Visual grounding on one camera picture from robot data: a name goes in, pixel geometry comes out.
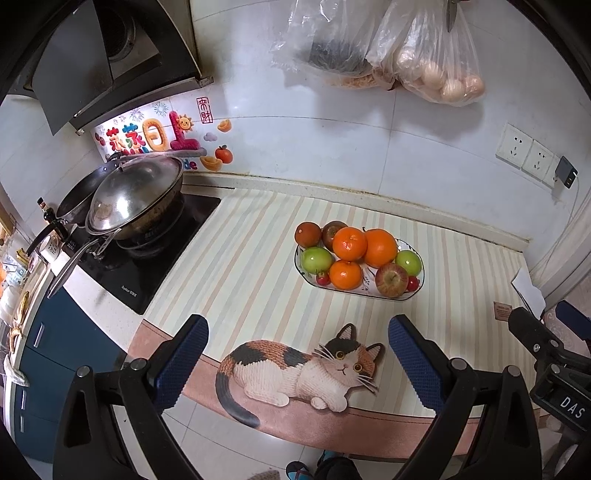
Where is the white mug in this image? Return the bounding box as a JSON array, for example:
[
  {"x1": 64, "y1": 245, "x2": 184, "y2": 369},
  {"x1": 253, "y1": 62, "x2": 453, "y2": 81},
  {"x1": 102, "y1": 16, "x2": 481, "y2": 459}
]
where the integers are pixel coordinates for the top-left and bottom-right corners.
[{"x1": 39, "y1": 235, "x2": 63, "y2": 261}]

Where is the large orange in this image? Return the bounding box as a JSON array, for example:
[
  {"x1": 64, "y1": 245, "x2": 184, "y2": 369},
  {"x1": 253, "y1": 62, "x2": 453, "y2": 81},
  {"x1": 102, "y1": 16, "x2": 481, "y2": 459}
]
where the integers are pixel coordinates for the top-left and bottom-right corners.
[{"x1": 364, "y1": 228, "x2": 399, "y2": 269}]

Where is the floral oval plate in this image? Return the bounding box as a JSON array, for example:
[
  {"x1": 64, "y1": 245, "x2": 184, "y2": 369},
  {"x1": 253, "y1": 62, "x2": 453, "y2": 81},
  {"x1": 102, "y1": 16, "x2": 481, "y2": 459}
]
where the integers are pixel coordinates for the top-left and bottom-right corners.
[{"x1": 294, "y1": 226, "x2": 426, "y2": 302}]

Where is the red apple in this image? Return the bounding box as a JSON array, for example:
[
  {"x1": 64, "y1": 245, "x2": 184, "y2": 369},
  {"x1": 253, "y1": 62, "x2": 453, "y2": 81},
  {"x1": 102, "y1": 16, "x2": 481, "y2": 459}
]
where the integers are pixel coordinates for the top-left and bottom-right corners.
[{"x1": 375, "y1": 263, "x2": 409, "y2": 298}]

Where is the person's dark trouser leg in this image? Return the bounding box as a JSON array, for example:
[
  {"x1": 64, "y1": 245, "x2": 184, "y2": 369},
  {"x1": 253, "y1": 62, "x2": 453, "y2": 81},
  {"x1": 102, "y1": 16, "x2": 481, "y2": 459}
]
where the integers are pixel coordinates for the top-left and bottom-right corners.
[{"x1": 316, "y1": 457, "x2": 365, "y2": 480}]

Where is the colourful letter wall sticker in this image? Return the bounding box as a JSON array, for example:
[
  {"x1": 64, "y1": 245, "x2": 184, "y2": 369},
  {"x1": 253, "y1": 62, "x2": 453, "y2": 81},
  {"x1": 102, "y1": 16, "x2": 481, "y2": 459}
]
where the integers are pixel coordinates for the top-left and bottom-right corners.
[{"x1": 95, "y1": 104, "x2": 206, "y2": 160}]

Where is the white wall socket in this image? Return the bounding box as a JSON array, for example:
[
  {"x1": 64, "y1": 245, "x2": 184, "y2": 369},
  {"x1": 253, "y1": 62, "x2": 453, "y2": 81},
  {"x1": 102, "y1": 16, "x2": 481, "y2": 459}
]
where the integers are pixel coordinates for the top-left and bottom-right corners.
[
  {"x1": 522, "y1": 140, "x2": 558, "y2": 178},
  {"x1": 496, "y1": 122, "x2": 533, "y2": 168}
]

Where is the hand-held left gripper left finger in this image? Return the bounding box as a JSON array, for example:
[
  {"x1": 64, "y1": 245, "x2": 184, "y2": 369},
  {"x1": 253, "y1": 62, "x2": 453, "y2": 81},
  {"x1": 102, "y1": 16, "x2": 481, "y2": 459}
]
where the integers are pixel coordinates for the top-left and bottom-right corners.
[{"x1": 53, "y1": 314, "x2": 211, "y2": 480}]

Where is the medium mandarin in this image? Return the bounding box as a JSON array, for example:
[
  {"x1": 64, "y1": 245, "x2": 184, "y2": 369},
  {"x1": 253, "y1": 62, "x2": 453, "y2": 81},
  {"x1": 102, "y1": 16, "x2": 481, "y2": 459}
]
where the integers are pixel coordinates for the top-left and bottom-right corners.
[{"x1": 332, "y1": 227, "x2": 368, "y2": 262}]

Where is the person's teal shoe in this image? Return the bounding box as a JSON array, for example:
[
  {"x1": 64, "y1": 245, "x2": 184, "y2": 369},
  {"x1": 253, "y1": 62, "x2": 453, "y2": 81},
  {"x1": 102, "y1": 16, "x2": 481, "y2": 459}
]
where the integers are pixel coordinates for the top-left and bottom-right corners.
[{"x1": 285, "y1": 460, "x2": 315, "y2": 480}]

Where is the white cable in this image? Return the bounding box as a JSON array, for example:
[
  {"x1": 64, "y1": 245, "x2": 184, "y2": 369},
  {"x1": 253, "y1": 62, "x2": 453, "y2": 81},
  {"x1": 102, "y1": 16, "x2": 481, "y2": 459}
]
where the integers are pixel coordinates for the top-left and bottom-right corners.
[{"x1": 529, "y1": 182, "x2": 591, "y2": 278}]

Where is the green apple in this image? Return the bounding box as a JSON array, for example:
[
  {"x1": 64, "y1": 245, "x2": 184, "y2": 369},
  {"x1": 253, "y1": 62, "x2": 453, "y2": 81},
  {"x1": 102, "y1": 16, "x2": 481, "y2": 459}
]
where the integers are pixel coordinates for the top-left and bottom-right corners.
[
  {"x1": 301, "y1": 246, "x2": 334, "y2": 274},
  {"x1": 394, "y1": 250, "x2": 424, "y2": 277}
]

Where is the blue cabinet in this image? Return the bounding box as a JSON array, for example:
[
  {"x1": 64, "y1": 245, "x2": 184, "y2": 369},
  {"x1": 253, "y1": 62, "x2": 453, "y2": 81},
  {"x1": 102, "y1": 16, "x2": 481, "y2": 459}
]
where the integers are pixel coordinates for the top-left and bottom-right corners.
[{"x1": 9, "y1": 288, "x2": 127, "y2": 464}]

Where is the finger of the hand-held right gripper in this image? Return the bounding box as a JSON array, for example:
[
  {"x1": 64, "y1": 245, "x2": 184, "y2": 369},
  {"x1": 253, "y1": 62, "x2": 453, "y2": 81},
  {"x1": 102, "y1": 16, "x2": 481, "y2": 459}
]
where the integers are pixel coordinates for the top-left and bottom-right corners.
[
  {"x1": 508, "y1": 306, "x2": 566, "y2": 365},
  {"x1": 555, "y1": 301, "x2": 591, "y2": 342}
]

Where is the striped cat print mat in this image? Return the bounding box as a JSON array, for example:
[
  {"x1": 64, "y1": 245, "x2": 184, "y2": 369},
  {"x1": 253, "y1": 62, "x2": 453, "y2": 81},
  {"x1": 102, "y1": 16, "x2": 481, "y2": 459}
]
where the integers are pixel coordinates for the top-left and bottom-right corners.
[{"x1": 127, "y1": 191, "x2": 532, "y2": 462}]

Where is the clear bag of eggs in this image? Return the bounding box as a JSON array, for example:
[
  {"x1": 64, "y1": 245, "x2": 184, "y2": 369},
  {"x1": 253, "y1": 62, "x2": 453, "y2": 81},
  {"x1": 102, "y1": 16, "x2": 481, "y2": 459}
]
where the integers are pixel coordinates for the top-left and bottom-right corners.
[{"x1": 369, "y1": 0, "x2": 486, "y2": 108}]

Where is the black cooktop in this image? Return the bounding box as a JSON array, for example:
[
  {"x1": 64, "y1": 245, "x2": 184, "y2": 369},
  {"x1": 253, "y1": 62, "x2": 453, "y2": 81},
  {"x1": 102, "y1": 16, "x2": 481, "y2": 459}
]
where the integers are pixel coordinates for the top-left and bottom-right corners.
[{"x1": 48, "y1": 182, "x2": 222, "y2": 316}]

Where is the brownish red tomato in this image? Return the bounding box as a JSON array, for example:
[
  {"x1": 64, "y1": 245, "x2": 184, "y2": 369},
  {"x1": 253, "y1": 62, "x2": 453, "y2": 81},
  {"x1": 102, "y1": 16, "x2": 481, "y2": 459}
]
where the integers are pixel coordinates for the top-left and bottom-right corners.
[
  {"x1": 321, "y1": 220, "x2": 349, "y2": 250},
  {"x1": 295, "y1": 222, "x2": 322, "y2": 247}
]

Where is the steel wok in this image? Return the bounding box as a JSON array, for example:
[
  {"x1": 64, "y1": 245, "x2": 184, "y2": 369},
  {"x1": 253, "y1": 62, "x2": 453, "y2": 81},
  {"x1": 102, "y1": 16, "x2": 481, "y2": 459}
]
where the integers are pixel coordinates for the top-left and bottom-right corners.
[{"x1": 48, "y1": 185, "x2": 186, "y2": 298}]

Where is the clear bag of dried shrimp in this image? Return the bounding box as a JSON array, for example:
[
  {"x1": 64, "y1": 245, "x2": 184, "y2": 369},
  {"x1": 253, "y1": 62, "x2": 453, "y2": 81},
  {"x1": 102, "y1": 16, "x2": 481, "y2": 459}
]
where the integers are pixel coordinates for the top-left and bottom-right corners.
[{"x1": 323, "y1": 65, "x2": 398, "y2": 90}]

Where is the steel wok lid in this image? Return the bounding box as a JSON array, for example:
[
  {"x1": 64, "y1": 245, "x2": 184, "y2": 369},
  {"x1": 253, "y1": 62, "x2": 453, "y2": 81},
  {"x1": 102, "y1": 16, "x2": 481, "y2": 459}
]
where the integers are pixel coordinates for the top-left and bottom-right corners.
[{"x1": 85, "y1": 156, "x2": 184, "y2": 232}]

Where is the black range hood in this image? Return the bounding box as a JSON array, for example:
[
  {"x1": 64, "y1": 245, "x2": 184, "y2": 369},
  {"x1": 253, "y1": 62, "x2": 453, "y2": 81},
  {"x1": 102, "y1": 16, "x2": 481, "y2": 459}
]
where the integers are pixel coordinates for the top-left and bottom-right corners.
[{"x1": 0, "y1": 0, "x2": 215, "y2": 134}]

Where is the black charger plug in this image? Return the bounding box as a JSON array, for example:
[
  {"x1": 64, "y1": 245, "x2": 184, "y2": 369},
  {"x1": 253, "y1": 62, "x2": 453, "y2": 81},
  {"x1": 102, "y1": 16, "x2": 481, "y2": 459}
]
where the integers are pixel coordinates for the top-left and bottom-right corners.
[{"x1": 554, "y1": 156, "x2": 579, "y2": 190}]

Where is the clear bag with dark contents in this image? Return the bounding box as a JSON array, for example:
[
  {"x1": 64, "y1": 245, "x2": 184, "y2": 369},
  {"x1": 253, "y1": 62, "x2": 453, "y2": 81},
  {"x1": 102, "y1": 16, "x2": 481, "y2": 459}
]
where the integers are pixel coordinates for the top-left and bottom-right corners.
[{"x1": 272, "y1": 0, "x2": 398, "y2": 86}]

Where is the small mandarin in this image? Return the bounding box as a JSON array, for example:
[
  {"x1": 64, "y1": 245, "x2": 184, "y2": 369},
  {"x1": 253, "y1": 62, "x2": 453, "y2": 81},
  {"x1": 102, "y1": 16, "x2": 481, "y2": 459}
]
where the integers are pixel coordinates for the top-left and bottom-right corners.
[{"x1": 329, "y1": 260, "x2": 363, "y2": 291}]

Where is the black frying pan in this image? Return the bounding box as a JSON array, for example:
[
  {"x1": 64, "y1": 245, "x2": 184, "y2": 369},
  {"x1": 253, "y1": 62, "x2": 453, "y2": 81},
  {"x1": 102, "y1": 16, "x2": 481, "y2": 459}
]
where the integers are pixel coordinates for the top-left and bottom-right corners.
[{"x1": 25, "y1": 161, "x2": 116, "y2": 257}]

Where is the white paper sheet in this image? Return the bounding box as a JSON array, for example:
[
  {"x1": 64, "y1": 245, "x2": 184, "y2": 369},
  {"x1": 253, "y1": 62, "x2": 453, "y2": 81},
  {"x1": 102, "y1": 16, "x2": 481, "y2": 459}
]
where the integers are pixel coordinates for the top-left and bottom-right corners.
[{"x1": 511, "y1": 268, "x2": 546, "y2": 318}]

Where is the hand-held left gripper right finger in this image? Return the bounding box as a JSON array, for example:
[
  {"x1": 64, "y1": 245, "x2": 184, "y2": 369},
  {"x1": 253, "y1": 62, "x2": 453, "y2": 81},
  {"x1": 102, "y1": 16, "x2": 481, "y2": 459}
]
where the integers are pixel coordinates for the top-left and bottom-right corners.
[{"x1": 388, "y1": 315, "x2": 541, "y2": 480}]

